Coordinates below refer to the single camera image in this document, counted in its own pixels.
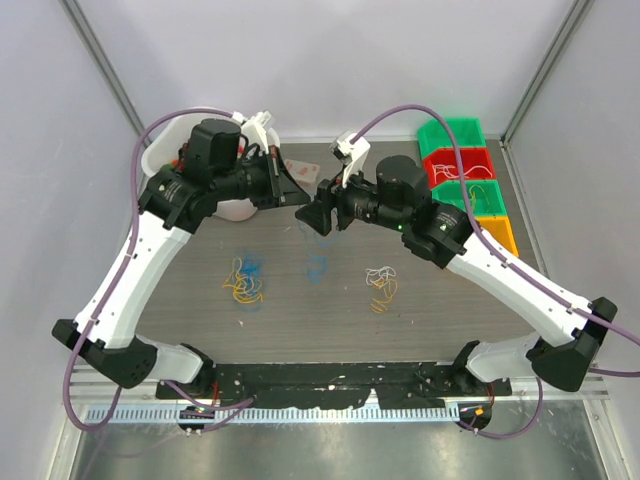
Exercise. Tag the red storage bin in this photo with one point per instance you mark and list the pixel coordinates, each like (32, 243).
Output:
(441, 165)

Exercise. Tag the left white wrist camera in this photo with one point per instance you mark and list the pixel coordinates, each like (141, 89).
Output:
(258, 129)

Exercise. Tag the yellow storage bin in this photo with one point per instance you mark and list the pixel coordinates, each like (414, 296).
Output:
(501, 229)

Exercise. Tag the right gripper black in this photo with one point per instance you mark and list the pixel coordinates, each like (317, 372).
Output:
(330, 195)

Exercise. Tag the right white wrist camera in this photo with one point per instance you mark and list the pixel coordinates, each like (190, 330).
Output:
(352, 153)

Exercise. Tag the white slotted cable duct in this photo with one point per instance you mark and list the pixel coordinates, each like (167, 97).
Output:
(369, 413)

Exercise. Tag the far green storage bin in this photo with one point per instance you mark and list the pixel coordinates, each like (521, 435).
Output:
(467, 131)

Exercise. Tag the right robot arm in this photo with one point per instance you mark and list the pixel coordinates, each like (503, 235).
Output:
(568, 329)

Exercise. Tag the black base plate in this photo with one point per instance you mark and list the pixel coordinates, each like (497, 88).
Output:
(339, 386)

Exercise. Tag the red strawberries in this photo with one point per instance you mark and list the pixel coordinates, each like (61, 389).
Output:
(180, 161)

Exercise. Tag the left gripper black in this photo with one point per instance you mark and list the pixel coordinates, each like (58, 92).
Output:
(282, 189)

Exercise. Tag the red playing card box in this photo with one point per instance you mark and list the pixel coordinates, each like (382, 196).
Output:
(304, 173)

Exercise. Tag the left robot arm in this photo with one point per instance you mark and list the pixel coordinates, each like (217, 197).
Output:
(202, 163)

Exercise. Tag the green storage bin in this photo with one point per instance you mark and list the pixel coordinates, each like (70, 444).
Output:
(485, 196)
(467, 131)

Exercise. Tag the near green storage bin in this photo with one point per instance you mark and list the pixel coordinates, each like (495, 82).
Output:
(485, 196)

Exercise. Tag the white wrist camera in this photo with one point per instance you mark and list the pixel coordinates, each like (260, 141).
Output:
(258, 129)
(352, 153)

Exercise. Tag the white plastic basket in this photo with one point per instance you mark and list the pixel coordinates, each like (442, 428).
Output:
(165, 147)

